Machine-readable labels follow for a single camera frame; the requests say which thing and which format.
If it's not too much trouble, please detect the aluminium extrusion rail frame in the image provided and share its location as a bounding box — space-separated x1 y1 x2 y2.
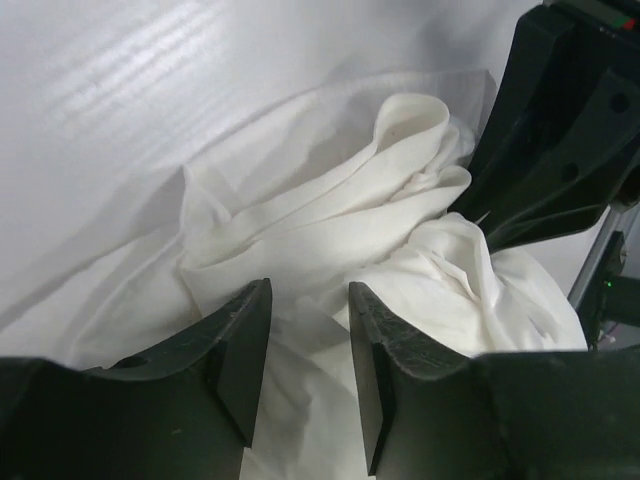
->
568 208 626 310

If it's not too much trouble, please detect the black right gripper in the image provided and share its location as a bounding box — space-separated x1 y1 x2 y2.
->
451 1 639 250

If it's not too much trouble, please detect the white pleated skirt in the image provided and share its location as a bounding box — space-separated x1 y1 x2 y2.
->
1 71 587 479

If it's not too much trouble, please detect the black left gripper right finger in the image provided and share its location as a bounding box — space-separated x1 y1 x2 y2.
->
348 282 639 479

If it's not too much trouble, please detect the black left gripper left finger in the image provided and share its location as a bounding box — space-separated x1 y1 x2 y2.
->
1 279 272 479

